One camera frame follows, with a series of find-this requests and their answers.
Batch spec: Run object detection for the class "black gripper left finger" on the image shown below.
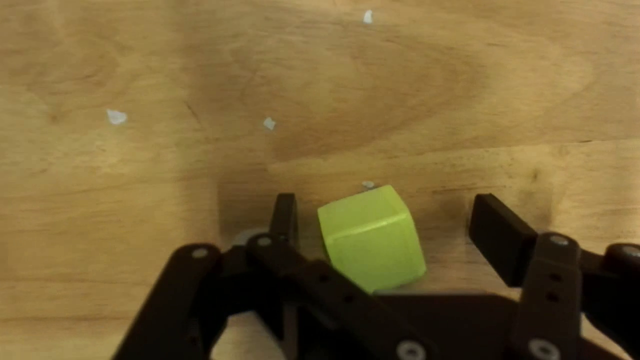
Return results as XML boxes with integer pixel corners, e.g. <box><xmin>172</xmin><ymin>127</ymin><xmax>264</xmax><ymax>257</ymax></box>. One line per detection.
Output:
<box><xmin>269</xmin><ymin>192</ymin><xmax>297</xmax><ymax>243</ymax></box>

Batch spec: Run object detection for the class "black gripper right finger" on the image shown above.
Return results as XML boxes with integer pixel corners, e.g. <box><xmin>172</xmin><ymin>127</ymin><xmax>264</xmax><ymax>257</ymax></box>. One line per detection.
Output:
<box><xmin>468</xmin><ymin>193</ymin><xmax>537</xmax><ymax>287</ymax></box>

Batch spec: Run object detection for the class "yellow green block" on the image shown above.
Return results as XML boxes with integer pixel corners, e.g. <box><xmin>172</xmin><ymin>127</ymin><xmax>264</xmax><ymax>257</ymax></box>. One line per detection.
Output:
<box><xmin>317</xmin><ymin>185</ymin><xmax>425</xmax><ymax>291</ymax></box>

